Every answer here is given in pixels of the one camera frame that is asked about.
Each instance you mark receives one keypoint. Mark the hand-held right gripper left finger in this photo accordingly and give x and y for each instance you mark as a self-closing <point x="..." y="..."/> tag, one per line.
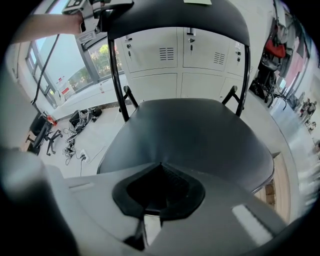
<point x="100" y="200"/>

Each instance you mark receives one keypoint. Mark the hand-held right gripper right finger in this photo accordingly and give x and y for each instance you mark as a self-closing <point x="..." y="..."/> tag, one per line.
<point x="220" y="200"/>

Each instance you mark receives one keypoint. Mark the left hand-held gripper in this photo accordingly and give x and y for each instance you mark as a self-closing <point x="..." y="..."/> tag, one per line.
<point x="87" y="22"/>

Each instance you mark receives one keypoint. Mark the person's left forearm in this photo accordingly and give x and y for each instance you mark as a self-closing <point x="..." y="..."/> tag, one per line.
<point x="50" y="25"/>

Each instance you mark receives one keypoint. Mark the black office chair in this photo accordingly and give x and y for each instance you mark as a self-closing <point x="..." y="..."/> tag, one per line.
<point x="41" y="135"/>

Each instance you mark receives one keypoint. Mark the white power strip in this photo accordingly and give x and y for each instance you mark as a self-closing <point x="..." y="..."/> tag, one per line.
<point x="84" y="155"/>

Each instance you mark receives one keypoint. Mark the wooden floor platform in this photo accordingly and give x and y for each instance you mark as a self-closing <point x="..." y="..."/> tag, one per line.
<point x="281" y="180"/>

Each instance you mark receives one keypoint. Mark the grey metal locker cabinet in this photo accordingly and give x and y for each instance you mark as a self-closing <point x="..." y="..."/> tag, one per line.
<point x="145" y="62"/>

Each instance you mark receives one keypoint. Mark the large black-framed window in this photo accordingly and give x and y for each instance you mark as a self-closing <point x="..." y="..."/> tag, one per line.
<point x="72" y="60"/>

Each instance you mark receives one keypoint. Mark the pale yellow paper note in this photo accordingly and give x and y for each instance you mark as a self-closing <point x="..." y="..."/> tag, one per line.
<point x="197" y="1"/>

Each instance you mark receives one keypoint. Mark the black round bin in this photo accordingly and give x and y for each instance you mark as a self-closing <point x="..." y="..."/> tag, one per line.
<point x="75" y="120"/>

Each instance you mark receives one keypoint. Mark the small black pouch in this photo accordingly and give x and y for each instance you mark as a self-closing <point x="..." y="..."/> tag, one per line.
<point x="96" y="111"/>

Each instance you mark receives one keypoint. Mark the white windowsill counter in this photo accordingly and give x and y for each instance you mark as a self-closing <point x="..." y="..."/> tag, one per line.
<point x="82" y="97"/>

